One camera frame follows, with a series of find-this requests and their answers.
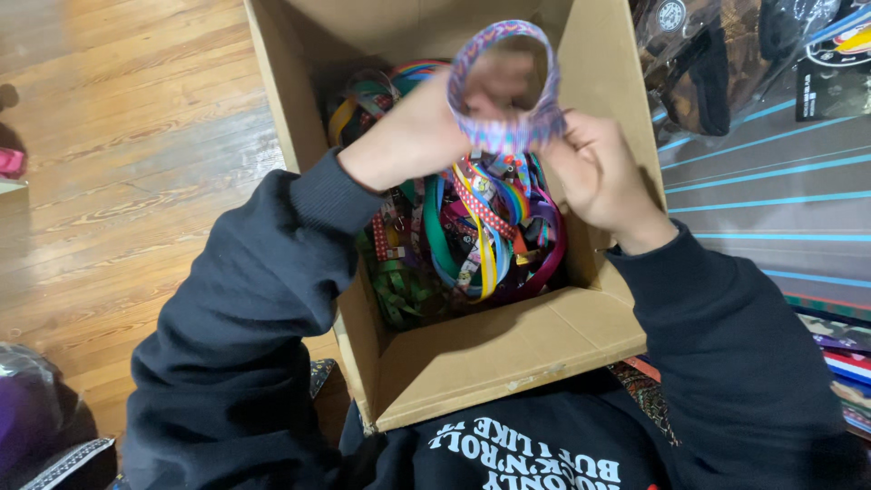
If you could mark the purple patterned ribbon loop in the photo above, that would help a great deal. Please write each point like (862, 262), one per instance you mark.
(507, 136)

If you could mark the person's left fingers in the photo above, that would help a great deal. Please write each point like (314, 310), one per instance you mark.
(503, 85)

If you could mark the open cardboard box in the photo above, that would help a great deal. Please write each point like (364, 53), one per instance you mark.
(476, 367)

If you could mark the clear plastic bag with purple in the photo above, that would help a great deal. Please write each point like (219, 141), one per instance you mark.
(37, 415)

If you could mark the pink object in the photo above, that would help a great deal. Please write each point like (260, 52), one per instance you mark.
(11, 163)

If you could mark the person's right hand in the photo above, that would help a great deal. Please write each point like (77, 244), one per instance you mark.
(612, 187)

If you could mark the grey mat with blue stripes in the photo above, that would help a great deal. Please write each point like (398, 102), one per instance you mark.
(769, 197)

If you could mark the brown patterned fabric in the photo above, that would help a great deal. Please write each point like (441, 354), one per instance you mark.
(643, 395)

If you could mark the stack of patterned fabrics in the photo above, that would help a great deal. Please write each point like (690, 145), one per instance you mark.
(844, 361)

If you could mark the person's dark printed sweatshirt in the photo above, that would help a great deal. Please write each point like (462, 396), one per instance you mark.
(524, 449)

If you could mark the heap of plastic-bagged dark goods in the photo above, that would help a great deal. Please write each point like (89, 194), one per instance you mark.
(721, 61)

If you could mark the person's left hand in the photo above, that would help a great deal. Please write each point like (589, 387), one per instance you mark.
(408, 136)

